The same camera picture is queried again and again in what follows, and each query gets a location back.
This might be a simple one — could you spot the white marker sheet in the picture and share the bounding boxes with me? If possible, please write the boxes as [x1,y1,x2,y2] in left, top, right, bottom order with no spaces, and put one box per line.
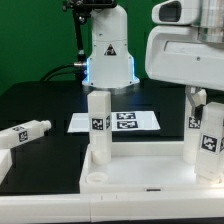
[68,111,160,133]

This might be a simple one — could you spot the white desk tabletop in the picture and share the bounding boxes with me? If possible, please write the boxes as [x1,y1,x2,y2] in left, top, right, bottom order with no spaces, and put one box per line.
[79,141,224,194]

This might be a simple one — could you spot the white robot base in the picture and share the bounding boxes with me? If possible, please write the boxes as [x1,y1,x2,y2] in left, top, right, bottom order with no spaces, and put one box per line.
[82,5,140,93]

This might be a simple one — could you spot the white front rail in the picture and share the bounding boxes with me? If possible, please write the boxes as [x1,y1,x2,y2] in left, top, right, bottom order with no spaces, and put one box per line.
[0,189,224,224]

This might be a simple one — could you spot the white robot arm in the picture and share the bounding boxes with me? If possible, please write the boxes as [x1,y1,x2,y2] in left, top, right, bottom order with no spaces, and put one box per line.
[145,0,224,116]

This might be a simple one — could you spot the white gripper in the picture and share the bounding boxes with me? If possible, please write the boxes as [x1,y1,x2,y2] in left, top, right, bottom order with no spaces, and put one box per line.
[145,26,224,119]

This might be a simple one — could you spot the white block left edge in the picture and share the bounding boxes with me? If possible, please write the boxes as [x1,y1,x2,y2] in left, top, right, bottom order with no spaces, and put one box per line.
[0,149,12,184]

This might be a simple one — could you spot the black camera stand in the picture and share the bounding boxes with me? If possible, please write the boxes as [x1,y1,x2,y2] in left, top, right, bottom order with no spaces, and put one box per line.
[62,0,117,81]

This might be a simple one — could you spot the black cables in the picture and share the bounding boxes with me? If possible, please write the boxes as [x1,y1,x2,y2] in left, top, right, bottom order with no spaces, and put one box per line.
[40,63,84,82]

